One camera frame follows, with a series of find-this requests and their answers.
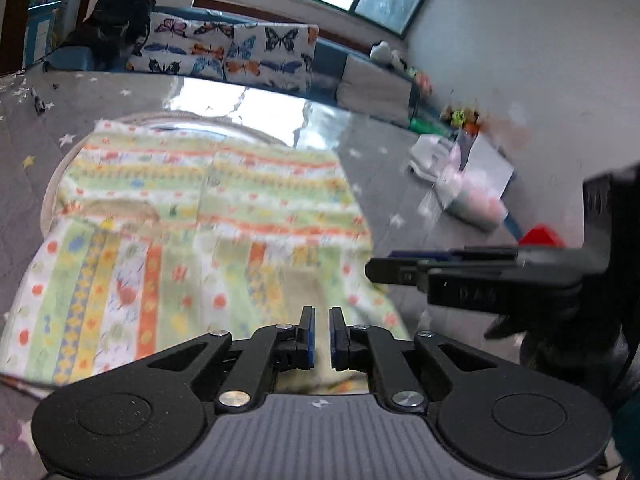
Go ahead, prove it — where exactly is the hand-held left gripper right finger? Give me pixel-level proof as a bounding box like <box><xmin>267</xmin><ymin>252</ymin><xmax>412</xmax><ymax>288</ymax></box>
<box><xmin>329</xmin><ymin>306</ymin><xmax>507</xmax><ymax>413</ymax></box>

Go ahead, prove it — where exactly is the butterfly print cushion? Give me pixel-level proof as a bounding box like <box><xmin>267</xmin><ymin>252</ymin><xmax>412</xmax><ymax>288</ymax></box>
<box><xmin>126</xmin><ymin>10</ymin><xmax>237</xmax><ymax>78</ymax></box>
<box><xmin>225</xmin><ymin>22</ymin><xmax>321</xmax><ymax>95</ymax></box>

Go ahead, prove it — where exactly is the green plastic object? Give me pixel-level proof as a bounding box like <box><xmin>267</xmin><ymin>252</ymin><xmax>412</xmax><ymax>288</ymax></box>
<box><xmin>409</xmin><ymin>118</ymin><xmax>452</xmax><ymax>137</ymax></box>

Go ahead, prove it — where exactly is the colourful striped patterned garment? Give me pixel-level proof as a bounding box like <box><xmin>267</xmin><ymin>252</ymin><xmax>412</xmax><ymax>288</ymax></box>
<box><xmin>0</xmin><ymin>119</ymin><xmax>412</xmax><ymax>396</ymax></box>

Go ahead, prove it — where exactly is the red plastic object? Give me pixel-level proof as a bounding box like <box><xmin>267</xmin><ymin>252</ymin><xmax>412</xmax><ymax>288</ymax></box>
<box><xmin>517</xmin><ymin>225</ymin><xmax>567</xmax><ymax>249</ymax></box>

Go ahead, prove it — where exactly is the yellow-green toy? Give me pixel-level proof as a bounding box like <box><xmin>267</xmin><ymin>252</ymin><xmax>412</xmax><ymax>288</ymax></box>
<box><xmin>447</xmin><ymin>106</ymin><xmax>482</xmax><ymax>129</ymax></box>

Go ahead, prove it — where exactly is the blue sofa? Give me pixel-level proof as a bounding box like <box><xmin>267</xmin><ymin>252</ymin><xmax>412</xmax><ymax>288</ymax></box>
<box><xmin>44</xmin><ymin>6</ymin><xmax>453</xmax><ymax>128</ymax></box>

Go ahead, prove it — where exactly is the black backpack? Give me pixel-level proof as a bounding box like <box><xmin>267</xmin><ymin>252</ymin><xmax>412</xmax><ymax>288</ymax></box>
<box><xmin>64</xmin><ymin>0</ymin><xmax>154</xmax><ymax>72</ymax></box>

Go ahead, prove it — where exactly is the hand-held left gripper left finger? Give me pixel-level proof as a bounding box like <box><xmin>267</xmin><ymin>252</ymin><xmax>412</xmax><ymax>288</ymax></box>
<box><xmin>136</xmin><ymin>306</ymin><xmax>317</xmax><ymax>413</ymax></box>

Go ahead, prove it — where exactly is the blue and white box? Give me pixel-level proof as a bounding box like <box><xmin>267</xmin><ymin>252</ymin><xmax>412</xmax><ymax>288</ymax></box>
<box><xmin>24</xmin><ymin>2</ymin><xmax>67</xmax><ymax>63</ymax></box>

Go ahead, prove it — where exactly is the beige cushion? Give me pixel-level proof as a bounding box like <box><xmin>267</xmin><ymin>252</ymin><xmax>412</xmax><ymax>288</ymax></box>
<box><xmin>336</xmin><ymin>54</ymin><xmax>417</xmax><ymax>122</ymax></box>

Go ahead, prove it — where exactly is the pile of white plastic bags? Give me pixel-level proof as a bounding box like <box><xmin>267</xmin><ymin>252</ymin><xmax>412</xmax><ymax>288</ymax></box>
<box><xmin>406</xmin><ymin>131</ymin><xmax>516</xmax><ymax>232</ymax></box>

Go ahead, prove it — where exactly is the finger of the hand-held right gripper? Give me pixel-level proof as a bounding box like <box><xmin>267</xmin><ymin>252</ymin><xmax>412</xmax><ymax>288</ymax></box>
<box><xmin>365</xmin><ymin>246</ymin><xmax>583</xmax><ymax>287</ymax></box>
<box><xmin>425</xmin><ymin>266</ymin><xmax>585</xmax><ymax>319</ymax></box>

